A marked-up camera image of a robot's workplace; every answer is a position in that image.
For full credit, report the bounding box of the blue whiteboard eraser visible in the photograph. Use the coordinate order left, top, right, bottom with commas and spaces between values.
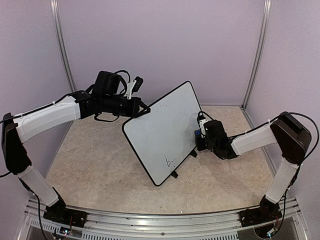
194, 129, 201, 137

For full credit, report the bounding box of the white whiteboard black frame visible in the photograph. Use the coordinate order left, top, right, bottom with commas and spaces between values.
122, 81, 201, 187

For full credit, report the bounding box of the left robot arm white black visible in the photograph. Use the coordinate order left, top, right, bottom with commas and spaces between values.
1, 70, 151, 223

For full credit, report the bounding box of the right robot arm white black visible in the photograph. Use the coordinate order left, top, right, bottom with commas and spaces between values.
194, 111, 312, 222

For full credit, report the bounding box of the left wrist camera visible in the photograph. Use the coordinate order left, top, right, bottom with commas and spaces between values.
124, 76, 144, 100

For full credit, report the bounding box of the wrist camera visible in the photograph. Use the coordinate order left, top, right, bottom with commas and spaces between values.
196, 111, 213, 138
124, 76, 144, 100

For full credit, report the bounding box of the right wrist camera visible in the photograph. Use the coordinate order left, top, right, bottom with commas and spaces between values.
196, 111, 213, 138

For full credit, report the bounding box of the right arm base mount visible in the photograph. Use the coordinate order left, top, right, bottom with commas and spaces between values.
239, 195, 283, 227

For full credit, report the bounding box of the left aluminium frame post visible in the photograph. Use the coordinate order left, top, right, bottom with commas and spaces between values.
49, 0, 77, 92

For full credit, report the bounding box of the aluminium frame post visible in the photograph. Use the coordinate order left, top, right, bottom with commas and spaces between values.
49, 0, 77, 92
241, 0, 272, 112

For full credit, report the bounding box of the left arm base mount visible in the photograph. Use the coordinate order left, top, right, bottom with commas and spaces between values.
43, 198, 88, 228

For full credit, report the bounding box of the right aluminium frame post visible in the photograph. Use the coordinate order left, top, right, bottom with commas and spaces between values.
241, 0, 272, 112

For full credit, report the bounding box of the aluminium front rail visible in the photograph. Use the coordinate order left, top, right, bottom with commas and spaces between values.
17, 198, 309, 240

